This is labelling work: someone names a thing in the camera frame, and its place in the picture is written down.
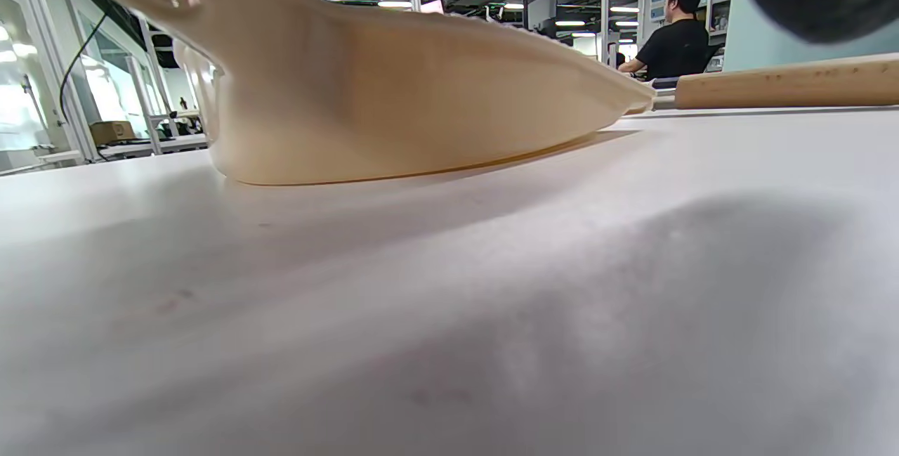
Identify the mint green desktop trash can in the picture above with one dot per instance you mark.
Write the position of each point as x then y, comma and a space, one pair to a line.
751, 41

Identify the beige plastic dustpan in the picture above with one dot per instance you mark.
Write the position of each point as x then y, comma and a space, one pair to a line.
393, 98

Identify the white table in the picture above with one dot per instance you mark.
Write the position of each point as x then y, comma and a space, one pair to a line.
421, 301

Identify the cardboard box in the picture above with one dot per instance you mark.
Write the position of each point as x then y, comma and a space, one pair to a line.
112, 133

